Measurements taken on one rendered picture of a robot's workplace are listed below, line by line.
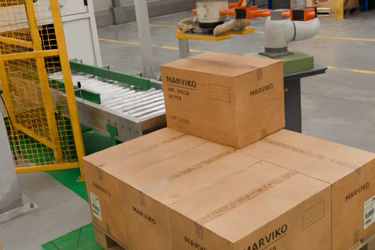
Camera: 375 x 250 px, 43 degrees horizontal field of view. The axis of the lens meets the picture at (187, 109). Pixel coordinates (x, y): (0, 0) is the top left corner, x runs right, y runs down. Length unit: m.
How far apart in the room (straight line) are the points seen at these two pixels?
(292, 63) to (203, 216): 1.53
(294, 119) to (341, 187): 1.25
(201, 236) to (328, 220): 0.61
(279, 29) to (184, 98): 0.89
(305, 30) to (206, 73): 1.02
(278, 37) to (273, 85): 0.66
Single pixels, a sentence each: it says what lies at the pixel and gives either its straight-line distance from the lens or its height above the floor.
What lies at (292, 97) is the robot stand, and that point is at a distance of 3.36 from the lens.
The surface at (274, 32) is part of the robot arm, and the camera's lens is 3.24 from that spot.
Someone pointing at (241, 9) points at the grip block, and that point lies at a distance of 2.47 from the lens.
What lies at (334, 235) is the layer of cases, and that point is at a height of 0.27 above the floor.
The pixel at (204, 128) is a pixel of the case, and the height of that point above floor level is 0.61.
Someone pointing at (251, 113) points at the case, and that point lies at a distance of 2.54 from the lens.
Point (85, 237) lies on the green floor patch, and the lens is 3.00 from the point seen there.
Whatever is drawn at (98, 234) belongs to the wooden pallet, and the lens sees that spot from 2.85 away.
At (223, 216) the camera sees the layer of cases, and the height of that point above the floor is 0.54.
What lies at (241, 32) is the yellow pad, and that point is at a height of 1.12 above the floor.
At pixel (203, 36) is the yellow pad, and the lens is 2.56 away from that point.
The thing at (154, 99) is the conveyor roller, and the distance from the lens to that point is 3.57.
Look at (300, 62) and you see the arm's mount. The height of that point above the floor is 0.81.
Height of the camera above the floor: 1.54
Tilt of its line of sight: 18 degrees down
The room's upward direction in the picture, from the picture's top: 6 degrees counter-clockwise
